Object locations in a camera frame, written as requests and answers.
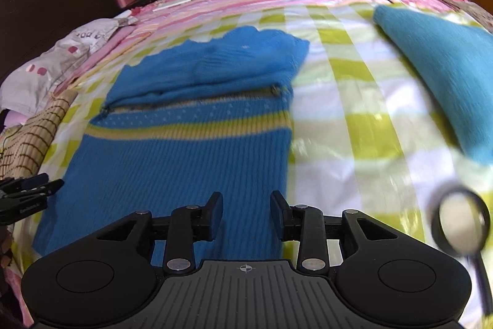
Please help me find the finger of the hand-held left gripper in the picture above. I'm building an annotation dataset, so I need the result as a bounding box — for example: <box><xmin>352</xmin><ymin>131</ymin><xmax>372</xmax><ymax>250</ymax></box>
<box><xmin>0</xmin><ymin>174</ymin><xmax>50</xmax><ymax>193</ymax></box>
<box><xmin>0</xmin><ymin>179</ymin><xmax>65</xmax><ymax>202</ymax></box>

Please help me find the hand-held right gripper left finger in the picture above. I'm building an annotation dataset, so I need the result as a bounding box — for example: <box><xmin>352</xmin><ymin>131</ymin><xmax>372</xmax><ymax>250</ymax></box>
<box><xmin>90</xmin><ymin>191</ymin><xmax>225</xmax><ymax>273</ymax></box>

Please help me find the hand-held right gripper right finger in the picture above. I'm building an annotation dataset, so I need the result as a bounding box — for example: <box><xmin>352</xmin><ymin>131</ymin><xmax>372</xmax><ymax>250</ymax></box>
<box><xmin>270</xmin><ymin>190</ymin><xmax>403</xmax><ymax>273</ymax></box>

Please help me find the blue knitted sweater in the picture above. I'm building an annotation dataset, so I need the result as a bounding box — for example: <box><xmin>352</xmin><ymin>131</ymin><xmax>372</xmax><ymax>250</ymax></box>
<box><xmin>33</xmin><ymin>26</ymin><xmax>311</xmax><ymax>268</ymax></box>

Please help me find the beige striped folded cloth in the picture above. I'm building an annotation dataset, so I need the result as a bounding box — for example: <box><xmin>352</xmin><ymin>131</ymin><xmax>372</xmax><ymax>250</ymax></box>
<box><xmin>0</xmin><ymin>89</ymin><xmax>78</xmax><ymax>183</ymax></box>

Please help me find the yellow-green checked plastic sheet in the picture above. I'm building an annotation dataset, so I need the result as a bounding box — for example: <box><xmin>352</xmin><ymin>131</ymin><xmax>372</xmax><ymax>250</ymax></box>
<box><xmin>8</xmin><ymin>1</ymin><xmax>493</xmax><ymax>314</ymax></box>

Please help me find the grey pillow with pink spots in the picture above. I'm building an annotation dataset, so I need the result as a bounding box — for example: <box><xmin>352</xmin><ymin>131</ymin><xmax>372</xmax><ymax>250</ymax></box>
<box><xmin>0</xmin><ymin>18</ymin><xmax>133</xmax><ymax>110</ymax></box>

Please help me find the dark wooden headboard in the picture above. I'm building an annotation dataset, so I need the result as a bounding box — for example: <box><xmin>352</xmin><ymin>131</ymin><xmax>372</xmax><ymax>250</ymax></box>
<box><xmin>0</xmin><ymin>0</ymin><xmax>120</xmax><ymax>83</ymax></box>

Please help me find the black magnifying glass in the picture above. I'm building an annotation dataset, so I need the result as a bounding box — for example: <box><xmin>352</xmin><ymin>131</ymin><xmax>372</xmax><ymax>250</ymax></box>
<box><xmin>430</xmin><ymin>186</ymin><xmax>493</xmax><ymax>316</ymax></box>

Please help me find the white paper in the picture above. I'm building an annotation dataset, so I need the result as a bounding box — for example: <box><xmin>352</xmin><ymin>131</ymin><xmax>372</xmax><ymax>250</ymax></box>
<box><xmin>152</xmin><ymin>0</ymin><xmax>193</xmax><ymax>11</ymax></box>

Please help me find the teal fleece blanket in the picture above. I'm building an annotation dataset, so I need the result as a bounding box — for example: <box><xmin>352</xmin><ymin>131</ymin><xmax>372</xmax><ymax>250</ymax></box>
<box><xmin>373</xmin><ymin>3</ymin><xmax>493</xmax><ymax>166</ymax></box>

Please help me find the brown patterned item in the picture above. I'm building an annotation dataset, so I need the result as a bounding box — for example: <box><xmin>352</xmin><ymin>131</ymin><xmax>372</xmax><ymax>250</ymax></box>
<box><xmin>433</xmin><ymin>0</ymin><xmax>476</xmax><ymax>11</ymax></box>

